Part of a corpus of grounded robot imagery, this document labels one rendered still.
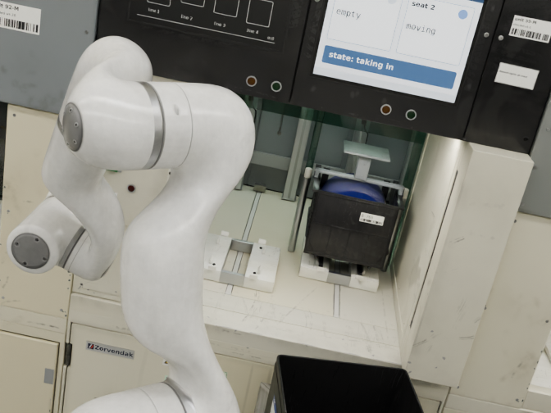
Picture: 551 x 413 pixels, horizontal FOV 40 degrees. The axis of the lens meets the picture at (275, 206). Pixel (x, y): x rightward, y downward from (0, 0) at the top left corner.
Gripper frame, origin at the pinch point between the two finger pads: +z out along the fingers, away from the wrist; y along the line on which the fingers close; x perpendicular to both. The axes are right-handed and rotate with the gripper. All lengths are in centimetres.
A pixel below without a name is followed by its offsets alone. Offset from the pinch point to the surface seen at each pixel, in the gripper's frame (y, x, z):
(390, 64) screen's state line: 51, 32, 12
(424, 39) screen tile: 56, 38, 12
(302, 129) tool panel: 38, -8, 96
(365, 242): 59, -19, 44
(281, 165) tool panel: 34, -23, 101
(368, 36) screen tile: 46, 36, 12
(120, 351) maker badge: 6.9, -45.5, 12.1
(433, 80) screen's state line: 60, 30, 12
